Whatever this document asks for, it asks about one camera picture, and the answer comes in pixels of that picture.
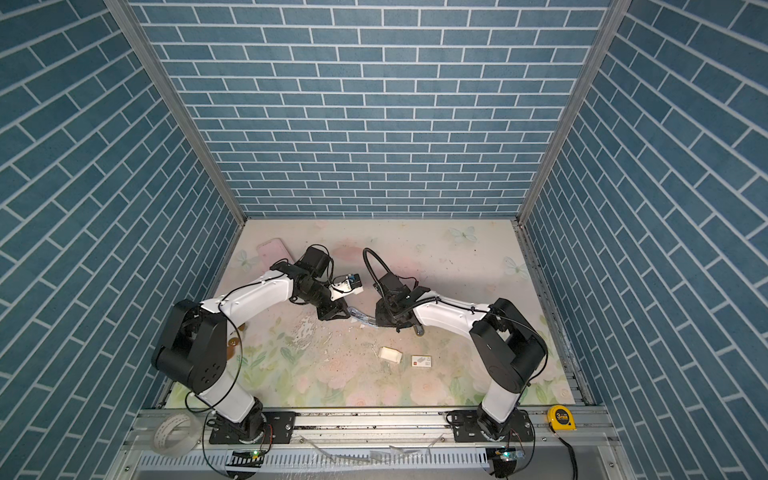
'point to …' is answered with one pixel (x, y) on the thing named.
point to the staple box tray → (390, 354)
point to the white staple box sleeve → (422, 361)
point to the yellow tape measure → (561, 418)
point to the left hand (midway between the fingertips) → (346, 308)
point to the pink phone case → (270, 251)
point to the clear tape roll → (177, 434)
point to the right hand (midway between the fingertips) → (377, 315)
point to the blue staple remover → (357, 314)
